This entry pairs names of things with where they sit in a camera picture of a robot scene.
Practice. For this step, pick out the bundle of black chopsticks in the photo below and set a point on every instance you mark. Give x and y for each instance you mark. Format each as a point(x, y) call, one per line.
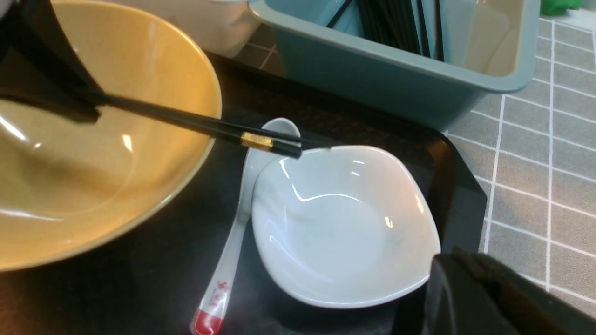
point(400, 24)

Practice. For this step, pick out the green cloth backdrop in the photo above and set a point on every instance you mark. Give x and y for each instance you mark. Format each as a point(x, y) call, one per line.
point(558, 7)

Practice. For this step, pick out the yellow noodle bowl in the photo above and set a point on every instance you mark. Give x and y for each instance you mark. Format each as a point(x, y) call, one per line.
point(67, 188)

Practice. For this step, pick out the black chopstick with gold band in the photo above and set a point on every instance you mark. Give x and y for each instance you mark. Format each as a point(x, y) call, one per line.
point(260, 139)

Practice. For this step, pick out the blue-grey chopstick bin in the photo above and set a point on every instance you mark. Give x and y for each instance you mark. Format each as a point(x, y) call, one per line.
point(477, 47)

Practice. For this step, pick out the white spoon bin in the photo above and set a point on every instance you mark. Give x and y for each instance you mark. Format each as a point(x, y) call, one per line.
point(218, 26)

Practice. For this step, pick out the black serving tray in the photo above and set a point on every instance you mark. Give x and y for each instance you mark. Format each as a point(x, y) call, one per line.
point(151, 280)

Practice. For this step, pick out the white spoon red handle tip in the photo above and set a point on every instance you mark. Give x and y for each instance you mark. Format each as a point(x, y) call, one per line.
point(212, 309)

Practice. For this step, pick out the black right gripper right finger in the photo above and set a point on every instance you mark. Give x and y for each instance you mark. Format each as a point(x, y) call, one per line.
point(475, 294)

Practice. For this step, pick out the white square dish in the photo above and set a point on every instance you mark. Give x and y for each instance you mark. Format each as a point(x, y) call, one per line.
point(344, 228)

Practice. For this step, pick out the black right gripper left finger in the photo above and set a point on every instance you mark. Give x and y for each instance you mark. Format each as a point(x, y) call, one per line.
point(39, 67)

